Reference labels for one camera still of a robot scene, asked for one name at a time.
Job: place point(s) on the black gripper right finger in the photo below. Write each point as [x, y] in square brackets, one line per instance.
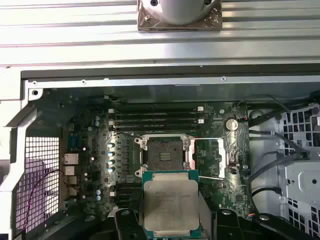
[225, 227]

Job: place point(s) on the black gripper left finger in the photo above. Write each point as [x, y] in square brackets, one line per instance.
[125, 227]

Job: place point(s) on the silver green CPU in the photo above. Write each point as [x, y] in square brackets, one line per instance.
[170, 202]

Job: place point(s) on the metal socket cover frame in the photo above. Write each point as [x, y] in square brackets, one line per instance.
[221, 160]

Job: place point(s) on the black RAM slot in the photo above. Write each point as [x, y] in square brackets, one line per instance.
[155, 115]
[126, 186]
[123, 192]
[155, 128]
[155, 121]
[155, 110]

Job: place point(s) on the CPU socket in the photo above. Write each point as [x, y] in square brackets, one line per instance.
[162, 155]

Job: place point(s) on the green motherboard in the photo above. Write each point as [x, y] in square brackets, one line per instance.
[212, 190]

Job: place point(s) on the silver rear port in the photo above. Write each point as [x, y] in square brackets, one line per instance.
[71, 158]
[70, 170]

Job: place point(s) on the perforated metal drive cage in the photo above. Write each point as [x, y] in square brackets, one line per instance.
[302, 175]

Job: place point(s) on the blue rear port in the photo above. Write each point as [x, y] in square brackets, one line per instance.
[74, 142]

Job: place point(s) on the round silver coin battery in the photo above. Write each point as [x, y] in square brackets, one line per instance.
[231, 124]

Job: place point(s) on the black silver PC case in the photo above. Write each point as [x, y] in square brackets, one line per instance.
[150, 82]

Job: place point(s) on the square brown base plate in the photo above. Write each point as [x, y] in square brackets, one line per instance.
[145, 23]

